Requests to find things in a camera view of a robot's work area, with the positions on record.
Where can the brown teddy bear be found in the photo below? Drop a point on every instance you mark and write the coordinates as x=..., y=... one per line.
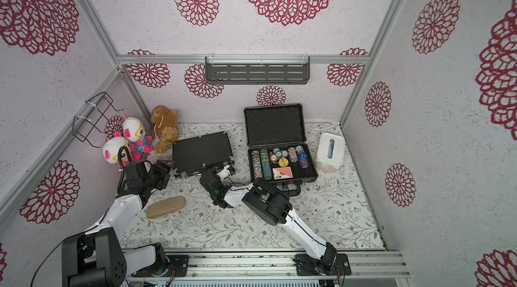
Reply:
x=165, y=127

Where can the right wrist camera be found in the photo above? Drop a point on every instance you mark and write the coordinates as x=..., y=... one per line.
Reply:
x=226, y=172

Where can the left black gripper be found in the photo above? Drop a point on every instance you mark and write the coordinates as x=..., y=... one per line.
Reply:
x=163, y=169

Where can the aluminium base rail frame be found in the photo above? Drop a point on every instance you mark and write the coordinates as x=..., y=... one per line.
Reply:
x=279, y=265

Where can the pink white plush doll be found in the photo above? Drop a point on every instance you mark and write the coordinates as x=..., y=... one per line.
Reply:
x=134, y=132
x=117, y=151

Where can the tan wooden oval piece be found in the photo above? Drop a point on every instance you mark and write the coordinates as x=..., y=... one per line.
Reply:
x=165, y=206

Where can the white tissue box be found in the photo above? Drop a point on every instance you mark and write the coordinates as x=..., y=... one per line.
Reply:
x=330, y=153

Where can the grey hard poker case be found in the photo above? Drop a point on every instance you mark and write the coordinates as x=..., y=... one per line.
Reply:
x=277, y=126

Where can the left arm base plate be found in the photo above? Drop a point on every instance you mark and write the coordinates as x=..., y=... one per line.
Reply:
x=177, y=266

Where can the upper pink white plush doll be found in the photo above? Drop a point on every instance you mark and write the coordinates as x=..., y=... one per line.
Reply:
x=134, y=132

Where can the lower pink white plush doll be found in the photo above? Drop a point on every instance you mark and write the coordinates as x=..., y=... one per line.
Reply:
x=117, y=151

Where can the black poker case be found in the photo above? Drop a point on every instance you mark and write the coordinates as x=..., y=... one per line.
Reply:
x=193, y=156

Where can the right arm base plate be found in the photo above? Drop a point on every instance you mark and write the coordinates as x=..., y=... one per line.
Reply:
x=308, y=266

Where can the grey metal wall shelf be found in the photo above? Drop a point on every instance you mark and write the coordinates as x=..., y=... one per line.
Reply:
x=257, y=71

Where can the playing card deck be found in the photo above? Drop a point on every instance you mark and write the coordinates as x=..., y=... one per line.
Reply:
x=282, y=173

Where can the black wire wall basket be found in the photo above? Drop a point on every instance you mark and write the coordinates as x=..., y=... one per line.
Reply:
x=100, y=121

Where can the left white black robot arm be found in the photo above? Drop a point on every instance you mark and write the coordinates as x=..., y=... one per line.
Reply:
x=95, y=257

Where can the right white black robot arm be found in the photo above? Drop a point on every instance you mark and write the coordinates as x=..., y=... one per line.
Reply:
x=274, y=207

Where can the poker chips row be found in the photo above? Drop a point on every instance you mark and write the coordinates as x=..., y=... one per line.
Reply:
x=297, y=157

